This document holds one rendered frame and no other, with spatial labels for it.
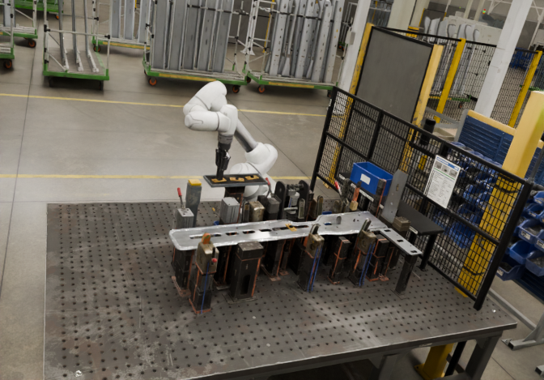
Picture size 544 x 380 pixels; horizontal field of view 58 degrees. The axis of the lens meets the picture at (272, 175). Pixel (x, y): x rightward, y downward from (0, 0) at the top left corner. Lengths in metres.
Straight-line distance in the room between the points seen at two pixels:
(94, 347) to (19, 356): 1.08
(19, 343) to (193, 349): 1.41
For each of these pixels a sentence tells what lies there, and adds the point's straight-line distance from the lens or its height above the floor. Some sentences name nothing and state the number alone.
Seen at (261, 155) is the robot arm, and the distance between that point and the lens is 3.43.
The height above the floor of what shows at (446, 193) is 1.25.
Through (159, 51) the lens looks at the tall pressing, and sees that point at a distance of 9.47.
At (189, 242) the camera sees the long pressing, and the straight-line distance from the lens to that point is 2.54.
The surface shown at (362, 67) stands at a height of 1.52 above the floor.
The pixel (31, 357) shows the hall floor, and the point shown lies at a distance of 3.39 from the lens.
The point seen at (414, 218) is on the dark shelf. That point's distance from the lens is 3.33.
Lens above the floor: 2.33
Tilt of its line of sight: 22 degrees down
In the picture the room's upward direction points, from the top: 11 degrees clockwise
